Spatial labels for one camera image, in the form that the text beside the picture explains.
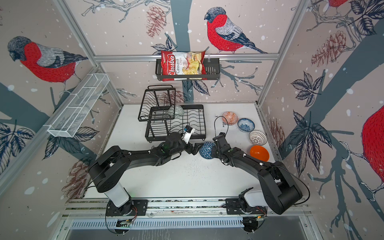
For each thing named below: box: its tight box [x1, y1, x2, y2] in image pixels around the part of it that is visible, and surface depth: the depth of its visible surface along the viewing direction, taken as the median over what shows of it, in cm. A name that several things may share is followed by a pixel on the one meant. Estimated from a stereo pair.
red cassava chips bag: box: [161, 50, 207, 82], surface depth 90 cm
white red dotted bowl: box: [249, 130, 268, 146], surface depth 100 cm
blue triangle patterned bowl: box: [199, 142, 216, 160], surface depth 94 cm
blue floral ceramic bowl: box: [237, 118, 256, 133], surface depth 106 cm
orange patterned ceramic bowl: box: [222, 111, 239, 126], surface depth 111 cm
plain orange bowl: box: [249, 145, 270, 162], surface depth 92 cm
